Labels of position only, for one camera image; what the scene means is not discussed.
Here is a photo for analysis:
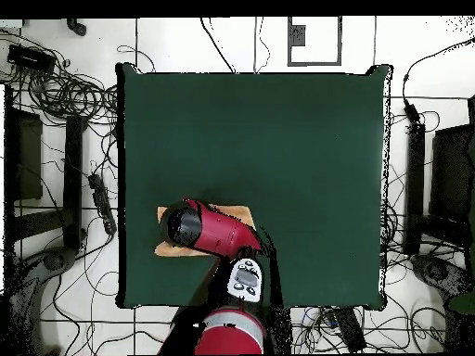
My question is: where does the tan terry towel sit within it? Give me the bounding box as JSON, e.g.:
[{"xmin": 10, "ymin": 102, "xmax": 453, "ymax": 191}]
[{"xmin": 153, "ymin": 204, "xmax": 257, "ymax": 258}]

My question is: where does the long black power strip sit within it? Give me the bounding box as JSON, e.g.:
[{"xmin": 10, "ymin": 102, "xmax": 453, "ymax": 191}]
[{"xmin": 87, "ymin": 172, "xmax": 119, "ymax": 236}]

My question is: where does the dark green tablecloth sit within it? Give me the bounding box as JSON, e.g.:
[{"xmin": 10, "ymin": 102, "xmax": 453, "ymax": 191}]
[{"xmin": 114, "ymin": 62, "xmax": 393, "ymax": 311}]

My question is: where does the dark tripod base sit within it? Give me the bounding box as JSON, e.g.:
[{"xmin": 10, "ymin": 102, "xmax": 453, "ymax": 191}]
[
  {"xmin": 409, "ymin": 252, "xmax": 475, "ymax": 298},
  {"xmin": 6, "ymin": 245, "xmax": 80, "ymax": 355}
]

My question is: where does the wide black power strip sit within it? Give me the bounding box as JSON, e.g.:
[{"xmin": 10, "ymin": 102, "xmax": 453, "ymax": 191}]
[{"xmin": 331, "ymin": 306, "xmax": 368, "ymax": 354}]

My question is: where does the small black curved object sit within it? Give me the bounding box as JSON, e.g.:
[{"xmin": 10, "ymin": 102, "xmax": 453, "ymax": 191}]
[{"xmin": 64, "ymin": 17, "xmax": 88, "ymax": 37}]

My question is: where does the black adapter box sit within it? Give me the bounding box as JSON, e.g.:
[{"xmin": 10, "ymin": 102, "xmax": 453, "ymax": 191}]
[{"xmin": 6, "ymin": 43, "xmax": 58, "ymax": 74}]

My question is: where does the black metal stand frame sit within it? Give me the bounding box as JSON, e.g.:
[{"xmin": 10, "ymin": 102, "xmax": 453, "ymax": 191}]
[
  {"xmin": 2, "ymin": 83, "xmax": 89, "ymax": 254},
  {"xmin": 403, "ymin": 94, "xmax": 475, "ymax": 261}
]

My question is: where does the long black floor cable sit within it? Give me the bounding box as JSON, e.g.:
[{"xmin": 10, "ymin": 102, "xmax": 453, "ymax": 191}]
[{"xmin": 199, "ymin": 17, "xmax": 238, "ymax": 74}]

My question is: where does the black cable tangle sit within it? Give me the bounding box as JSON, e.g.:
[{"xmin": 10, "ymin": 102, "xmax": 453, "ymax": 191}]
[{"xmin": 0, "ymin": 29, "xmax": 120, "ymax": 127}]

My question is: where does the grey square floor frame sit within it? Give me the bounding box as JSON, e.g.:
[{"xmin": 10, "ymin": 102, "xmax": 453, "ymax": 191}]
[{"xmin": 287, "ymin": 16, "xmax": 343, "ymax": 68}]

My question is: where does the black cable with plug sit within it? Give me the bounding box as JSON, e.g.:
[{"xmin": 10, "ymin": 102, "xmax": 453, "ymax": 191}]
[{"xmin": 401, "ymin": 36, "xmax": 475, "ymax": 125}]

